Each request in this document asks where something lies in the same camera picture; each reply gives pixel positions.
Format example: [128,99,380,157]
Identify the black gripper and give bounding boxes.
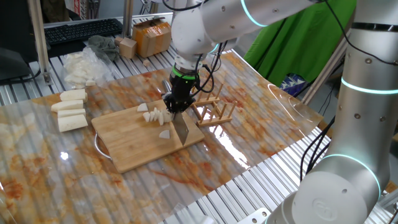
[163,77,198,114]

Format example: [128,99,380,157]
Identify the steel cleaver knife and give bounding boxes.
[161,79,190,146]

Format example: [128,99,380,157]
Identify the plastic bag of radish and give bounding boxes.
[63,46,114,90]

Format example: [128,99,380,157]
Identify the white radish chunk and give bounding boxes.
[57,108,87,119]
[59,88,88,103]
[57,114,89,133]
[50,99,85,113]

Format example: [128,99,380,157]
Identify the wooden peg knife rack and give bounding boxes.
[190,82,238,128]

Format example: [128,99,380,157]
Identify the wooden cutting board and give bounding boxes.
[91,97,206,174]

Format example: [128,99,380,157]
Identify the taped cardboard box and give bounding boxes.
[131,17,173,59]

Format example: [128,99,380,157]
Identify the small wooden block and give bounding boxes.
[119,37,138,60]

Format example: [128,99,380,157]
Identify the grey green rag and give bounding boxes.
[88,34,121,62]

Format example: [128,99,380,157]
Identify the blue white patterned bag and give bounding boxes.
[279,73,308,97]

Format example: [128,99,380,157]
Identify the black keyboard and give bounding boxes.
[43,17,124,46]

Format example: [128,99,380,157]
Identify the green cloth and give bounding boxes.
[244,0,358,88]

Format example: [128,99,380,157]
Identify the marble pattern table mat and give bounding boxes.
[0,52,324,224]

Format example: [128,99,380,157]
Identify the black computer monitor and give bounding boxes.
[0,0,39,83]

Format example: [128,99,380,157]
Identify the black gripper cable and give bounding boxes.
[190,40,228,98]

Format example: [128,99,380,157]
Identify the aluminium frame post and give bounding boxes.
[27,0,53,85]
[121,0,134,39]
[301,37,351,105]

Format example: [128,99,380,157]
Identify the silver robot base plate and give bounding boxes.
[238,207,271,224]

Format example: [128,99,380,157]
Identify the black cable bundle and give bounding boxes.
[299,115,336,183]

